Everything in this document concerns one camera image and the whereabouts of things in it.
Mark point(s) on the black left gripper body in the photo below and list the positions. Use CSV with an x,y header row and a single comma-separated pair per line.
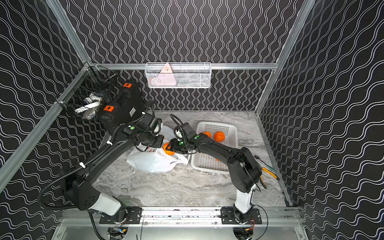
x,y
160,141

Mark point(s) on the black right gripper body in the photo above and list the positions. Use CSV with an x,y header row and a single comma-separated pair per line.
x,y
179,146

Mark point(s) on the orange fruit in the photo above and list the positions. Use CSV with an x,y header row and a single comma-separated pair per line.
x,y
208,134
219,136
167,149

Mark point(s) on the white printed plastic bag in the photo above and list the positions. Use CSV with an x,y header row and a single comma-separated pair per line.
x,y
156,160

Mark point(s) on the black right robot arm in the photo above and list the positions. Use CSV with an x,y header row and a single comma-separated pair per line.
x,y
243,168

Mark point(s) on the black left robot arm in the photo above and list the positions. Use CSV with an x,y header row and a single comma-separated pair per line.
x,y
78,187

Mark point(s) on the black hard tool case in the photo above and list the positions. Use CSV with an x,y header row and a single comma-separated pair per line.
x,y
126,107

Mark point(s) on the white perforated plastic basket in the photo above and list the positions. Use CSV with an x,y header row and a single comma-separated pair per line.
x,y
207,162

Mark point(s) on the pink triangular card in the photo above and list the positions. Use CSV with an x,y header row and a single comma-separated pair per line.
x,y
166,76

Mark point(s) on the clear wall-mounted tray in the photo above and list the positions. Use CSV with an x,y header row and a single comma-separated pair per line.
x,y
189,75

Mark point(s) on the white items in wire basket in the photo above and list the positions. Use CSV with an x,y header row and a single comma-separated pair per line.
x,y
89,106

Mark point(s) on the black wire mesh basket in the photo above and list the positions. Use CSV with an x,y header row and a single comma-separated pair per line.
x,y
96,80

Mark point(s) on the yellow handled pliers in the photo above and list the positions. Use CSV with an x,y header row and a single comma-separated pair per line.
x,y
267,168

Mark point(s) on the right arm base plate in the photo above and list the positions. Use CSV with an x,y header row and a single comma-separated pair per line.
x,y
232,216

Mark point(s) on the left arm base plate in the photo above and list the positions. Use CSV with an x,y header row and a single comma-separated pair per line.
x,y
128,215

